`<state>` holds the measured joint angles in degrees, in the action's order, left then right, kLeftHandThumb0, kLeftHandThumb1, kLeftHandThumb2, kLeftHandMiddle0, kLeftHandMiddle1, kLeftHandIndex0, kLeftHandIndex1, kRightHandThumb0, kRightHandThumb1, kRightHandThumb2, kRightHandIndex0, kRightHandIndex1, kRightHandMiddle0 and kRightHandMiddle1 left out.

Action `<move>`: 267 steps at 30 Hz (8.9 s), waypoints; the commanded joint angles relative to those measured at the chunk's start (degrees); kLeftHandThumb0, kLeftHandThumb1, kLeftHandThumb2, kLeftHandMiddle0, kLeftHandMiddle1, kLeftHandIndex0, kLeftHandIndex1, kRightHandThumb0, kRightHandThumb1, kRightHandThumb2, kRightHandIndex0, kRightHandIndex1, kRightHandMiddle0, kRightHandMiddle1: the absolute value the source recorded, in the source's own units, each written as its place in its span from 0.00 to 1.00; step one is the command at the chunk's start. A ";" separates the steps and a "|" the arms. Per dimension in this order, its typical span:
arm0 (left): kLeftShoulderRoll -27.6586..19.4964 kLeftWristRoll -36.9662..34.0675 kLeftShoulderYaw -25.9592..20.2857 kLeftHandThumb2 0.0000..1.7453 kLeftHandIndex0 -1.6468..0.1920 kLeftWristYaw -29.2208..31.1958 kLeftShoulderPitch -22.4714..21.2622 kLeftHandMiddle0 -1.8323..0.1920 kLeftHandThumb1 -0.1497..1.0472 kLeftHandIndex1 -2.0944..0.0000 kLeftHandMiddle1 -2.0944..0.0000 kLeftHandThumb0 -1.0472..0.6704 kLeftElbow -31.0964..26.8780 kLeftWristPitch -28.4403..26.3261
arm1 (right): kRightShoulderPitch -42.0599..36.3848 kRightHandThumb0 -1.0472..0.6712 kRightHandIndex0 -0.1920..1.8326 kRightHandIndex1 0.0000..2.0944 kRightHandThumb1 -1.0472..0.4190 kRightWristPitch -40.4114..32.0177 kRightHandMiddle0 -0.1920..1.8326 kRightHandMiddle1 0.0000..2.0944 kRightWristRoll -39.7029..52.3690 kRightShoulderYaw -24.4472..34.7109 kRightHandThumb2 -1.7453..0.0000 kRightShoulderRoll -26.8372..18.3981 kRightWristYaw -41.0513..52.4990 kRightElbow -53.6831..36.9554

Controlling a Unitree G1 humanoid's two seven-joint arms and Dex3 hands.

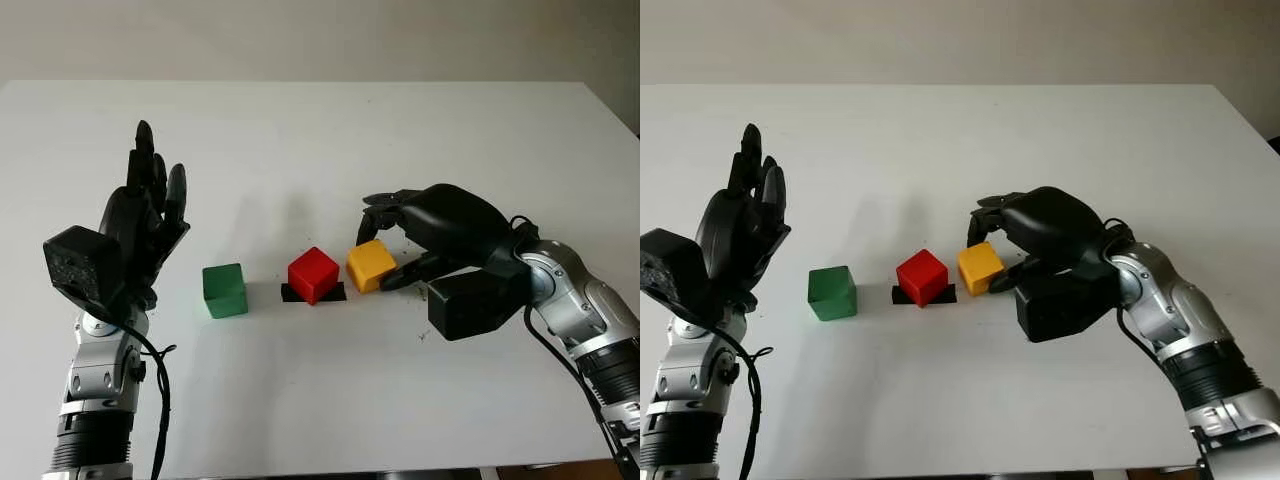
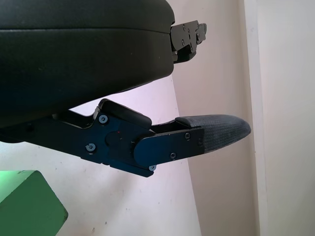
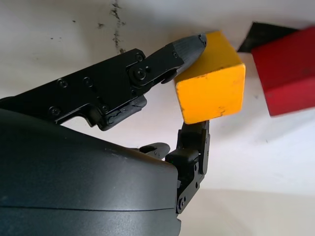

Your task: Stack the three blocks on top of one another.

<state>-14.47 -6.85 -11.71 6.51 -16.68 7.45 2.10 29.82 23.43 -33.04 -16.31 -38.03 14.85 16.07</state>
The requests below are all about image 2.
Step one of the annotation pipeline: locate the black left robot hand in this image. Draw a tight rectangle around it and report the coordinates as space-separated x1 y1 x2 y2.
0 0 252 178

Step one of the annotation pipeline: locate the green cube block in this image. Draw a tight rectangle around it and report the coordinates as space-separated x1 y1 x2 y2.
0 169 69 236

